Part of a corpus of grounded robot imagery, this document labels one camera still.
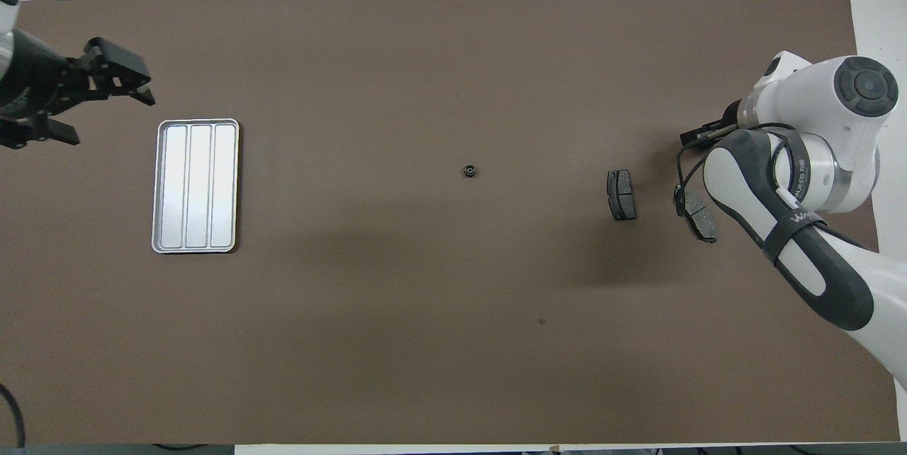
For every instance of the rectangular dark brake pad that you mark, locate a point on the rectangular dark brake pad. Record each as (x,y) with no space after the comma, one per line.
(621,196)

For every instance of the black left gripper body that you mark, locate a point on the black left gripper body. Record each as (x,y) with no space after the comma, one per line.
(35,83)

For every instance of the black bearing gear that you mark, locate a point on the black bearing gear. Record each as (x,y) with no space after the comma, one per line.
(469,171)

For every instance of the silver metal tray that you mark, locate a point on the silver metal tray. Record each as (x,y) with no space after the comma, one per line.
(195,186)

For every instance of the brown table mat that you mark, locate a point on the brown table mat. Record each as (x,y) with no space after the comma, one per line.
(397,313)

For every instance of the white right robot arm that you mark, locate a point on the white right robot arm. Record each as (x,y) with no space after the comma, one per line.
(815,157)

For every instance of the curved dark brake pad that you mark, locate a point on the curved dark brake pad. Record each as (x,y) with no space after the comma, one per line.
(703,221)

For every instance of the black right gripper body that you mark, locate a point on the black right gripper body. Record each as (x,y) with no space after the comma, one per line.
(731,115)

